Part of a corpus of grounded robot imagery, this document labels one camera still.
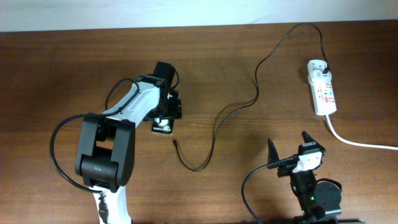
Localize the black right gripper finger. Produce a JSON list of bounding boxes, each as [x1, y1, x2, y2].
[[298, 131, 326, 156], [267, 138, 280, 164]]

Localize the black Galaxy flip phone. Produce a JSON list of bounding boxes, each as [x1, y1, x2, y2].
[[151, 118, 174, 134]]

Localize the black USB charger cable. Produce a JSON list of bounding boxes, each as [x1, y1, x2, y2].
[[172, 22, 331, 172]]

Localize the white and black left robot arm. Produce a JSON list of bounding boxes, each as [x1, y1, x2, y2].
[[75, 62, 180, 223]]

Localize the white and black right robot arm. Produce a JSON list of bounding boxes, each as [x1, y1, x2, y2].
[[267, 131, 361, 224]]

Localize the white USB charger adapter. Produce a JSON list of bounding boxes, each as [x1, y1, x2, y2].
[[310, 70, 331, 83]]

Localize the white power strip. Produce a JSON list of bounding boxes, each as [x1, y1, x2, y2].
[[307, 60, 336, 116]]

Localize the white power strip cord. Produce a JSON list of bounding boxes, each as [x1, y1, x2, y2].
[[323, 114, 398, 151]]

